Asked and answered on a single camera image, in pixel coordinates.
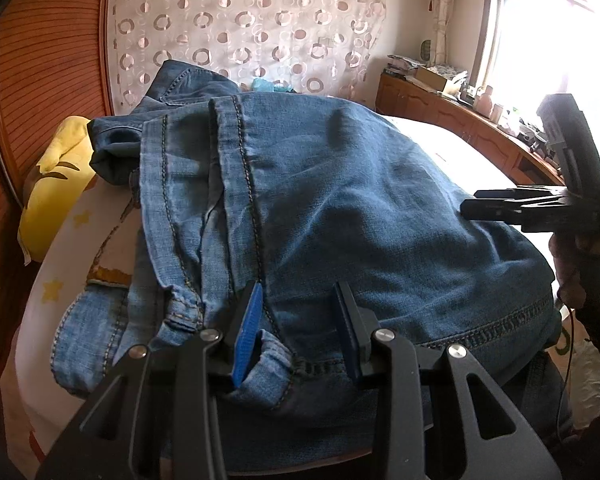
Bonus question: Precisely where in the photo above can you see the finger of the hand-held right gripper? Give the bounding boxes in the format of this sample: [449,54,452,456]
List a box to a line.
[474,185,569,202]
[461,198,557,226]

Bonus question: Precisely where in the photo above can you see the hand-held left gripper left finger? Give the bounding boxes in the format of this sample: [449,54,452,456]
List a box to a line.
[35,280,266,480]

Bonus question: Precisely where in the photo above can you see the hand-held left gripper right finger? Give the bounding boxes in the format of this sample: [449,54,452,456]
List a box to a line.
[330,280,563,480]

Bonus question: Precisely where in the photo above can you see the blue denim pants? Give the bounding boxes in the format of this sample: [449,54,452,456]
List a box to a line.
[50,59,576,476]

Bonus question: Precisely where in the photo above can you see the person's right hand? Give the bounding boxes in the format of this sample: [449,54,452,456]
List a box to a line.
[549,234,588,308]

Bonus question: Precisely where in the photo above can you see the spare hand-held gripper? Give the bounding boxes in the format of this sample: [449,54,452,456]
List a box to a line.
[517,120,551,153]

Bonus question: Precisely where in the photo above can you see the wooden cabinet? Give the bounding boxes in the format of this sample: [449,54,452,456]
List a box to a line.
[377,71,566,186]

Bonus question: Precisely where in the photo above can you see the window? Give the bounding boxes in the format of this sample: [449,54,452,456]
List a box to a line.
[472,0,600,126]

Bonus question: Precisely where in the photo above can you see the open cardboard box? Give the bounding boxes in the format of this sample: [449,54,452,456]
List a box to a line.
[415,65,463,93]

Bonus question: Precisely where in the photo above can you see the white plastic bag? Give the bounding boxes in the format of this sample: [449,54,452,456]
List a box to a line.
[565,340,600,416]

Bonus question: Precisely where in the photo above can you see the white printed bedsheet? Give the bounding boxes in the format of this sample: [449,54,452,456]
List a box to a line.
[0,175,146,480]

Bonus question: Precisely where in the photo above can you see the patterned window drape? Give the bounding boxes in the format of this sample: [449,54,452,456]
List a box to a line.
[422,0,456,68]

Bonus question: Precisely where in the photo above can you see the circle-patterned curtain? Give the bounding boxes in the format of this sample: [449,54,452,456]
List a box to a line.
[102,0,388,116]

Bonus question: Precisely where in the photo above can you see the wooden headboard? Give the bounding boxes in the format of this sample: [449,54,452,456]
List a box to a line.
[0,0,116,411]

